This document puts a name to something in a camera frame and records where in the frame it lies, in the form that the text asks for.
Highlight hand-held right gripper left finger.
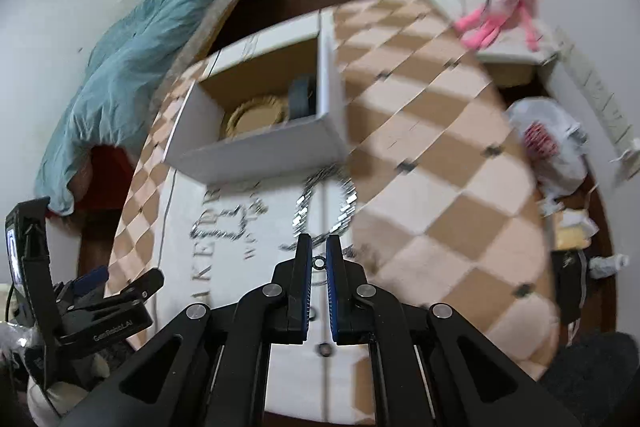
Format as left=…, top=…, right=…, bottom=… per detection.
left=60, top=234, right=313, bottom=427

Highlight white cardboard box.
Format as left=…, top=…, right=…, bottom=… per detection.
left=164, top=9, right=352, bottom=186

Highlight light blue fluffy blanket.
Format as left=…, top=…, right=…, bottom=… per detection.
left=34, top=0, right=266, bottom=216

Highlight white plastic bag red print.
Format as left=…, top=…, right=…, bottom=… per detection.
left=506, top=97, right=592, bottom=198

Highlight pink plush toy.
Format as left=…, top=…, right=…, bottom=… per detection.
left=452, top=0, right=545, bottom=54

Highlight dark blue tape roll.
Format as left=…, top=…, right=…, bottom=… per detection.
left=287, top=76, right=317, bottom=118

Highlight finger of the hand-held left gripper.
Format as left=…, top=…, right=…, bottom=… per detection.
left=75, top=267, right=166, bottom=309

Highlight white side table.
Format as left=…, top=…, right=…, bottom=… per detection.
left=429, top=0, right=562, bottom=88

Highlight brown checkered blanket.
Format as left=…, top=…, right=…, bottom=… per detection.
left=107, top=0, right=561, bottom=383

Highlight silver chain necklace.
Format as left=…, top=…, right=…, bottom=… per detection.
left=280, top=163, right=359, bottom=254

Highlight dark grey cushion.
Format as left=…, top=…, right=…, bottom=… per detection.
left=539, top=331, right=640, bottom=427

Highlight black bag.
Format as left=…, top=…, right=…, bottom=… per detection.
left=550, top=247, right=595, bottom=329

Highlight gold round plate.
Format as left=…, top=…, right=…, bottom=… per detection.
left=220, top=94, right=292, bottom=140

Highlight red cloth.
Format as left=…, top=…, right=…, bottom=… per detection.
left=74, top=144, right=147, bottom=214

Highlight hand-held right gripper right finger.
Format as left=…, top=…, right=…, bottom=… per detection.
left=326, top=236, right=581, bottom=427

